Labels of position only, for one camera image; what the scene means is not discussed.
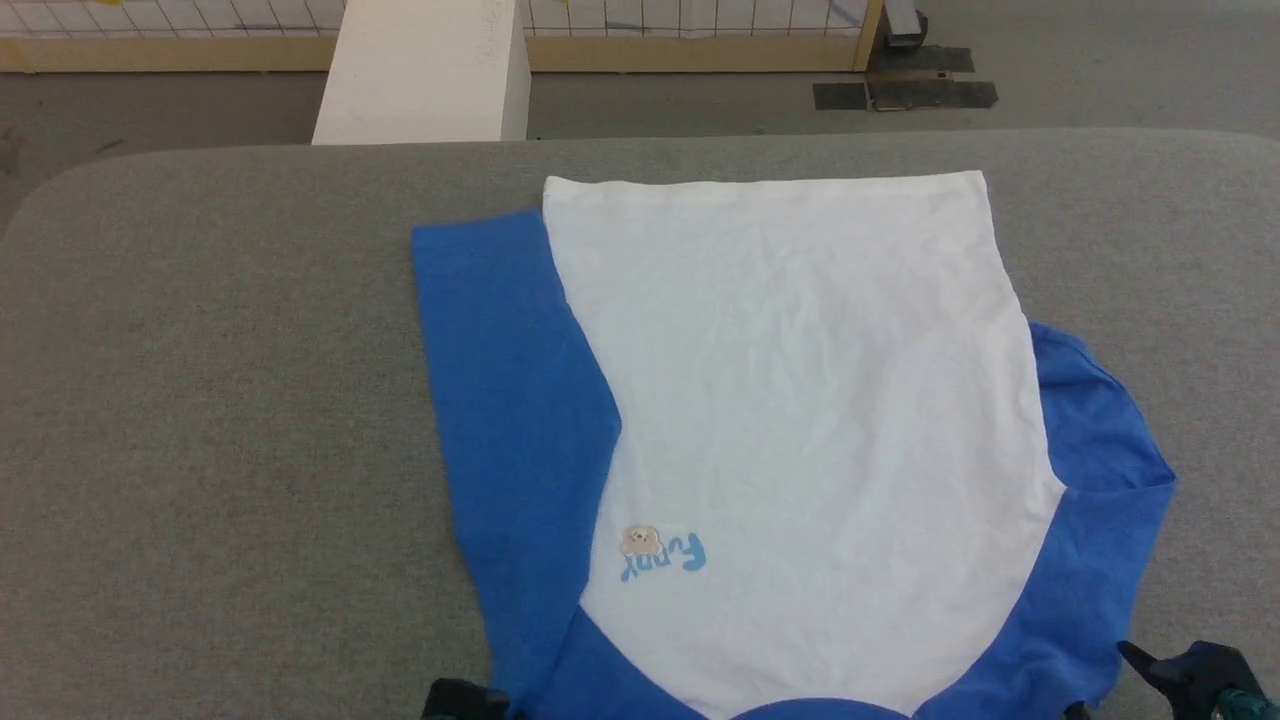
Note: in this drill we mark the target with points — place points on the white and blue raglan shirt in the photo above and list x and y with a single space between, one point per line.
800 400

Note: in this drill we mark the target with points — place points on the white rectangular pillar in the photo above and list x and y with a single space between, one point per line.
420 70

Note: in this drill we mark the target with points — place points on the grey fabric covered surface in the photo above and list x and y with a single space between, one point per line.
200 400

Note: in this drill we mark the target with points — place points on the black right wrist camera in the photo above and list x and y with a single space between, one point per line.
1210 675

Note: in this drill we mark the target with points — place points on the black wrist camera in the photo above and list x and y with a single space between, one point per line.
1210 675
460 702

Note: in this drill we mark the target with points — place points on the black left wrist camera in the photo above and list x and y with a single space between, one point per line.
460 702

